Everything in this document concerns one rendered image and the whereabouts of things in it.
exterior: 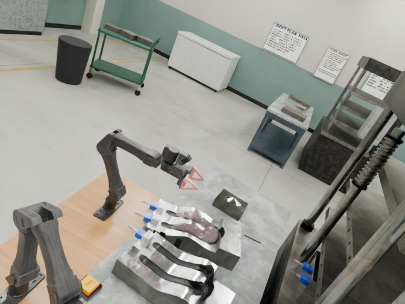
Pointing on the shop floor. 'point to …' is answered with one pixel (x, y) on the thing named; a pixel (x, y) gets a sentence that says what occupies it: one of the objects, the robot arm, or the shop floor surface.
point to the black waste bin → (72, 59)
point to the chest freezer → (203, 60)
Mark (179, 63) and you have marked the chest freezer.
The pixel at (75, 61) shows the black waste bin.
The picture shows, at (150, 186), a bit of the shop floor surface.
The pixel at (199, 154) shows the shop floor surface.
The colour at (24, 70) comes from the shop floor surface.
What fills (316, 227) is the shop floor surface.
